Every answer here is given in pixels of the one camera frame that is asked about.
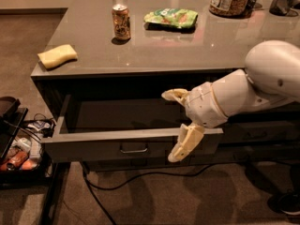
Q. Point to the grey drawer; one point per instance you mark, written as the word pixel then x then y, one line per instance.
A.
pixel 248 153
pixel 257 132
pixel 132 164
pixel 107 130

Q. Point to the grey counter cabinet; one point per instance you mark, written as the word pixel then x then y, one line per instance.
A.
pixel 156 58

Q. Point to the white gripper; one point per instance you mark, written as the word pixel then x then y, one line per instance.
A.
pixel 202 104

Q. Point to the orange soda can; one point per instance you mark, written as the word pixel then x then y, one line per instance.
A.
pixel 121 22

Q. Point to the dark shoe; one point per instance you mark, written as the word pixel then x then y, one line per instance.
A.
pixel 289 203

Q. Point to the green chip bag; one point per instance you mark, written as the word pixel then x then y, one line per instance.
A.
pixel 180 18

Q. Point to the dark glass pitcher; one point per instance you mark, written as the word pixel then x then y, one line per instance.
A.
pixel 287 8

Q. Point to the yellow sponge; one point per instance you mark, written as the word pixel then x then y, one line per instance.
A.
pixel 55 57

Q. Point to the black cart with clutter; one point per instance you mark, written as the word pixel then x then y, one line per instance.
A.
pixel 25 166

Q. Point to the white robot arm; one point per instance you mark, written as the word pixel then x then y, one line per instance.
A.
pixel 270 79

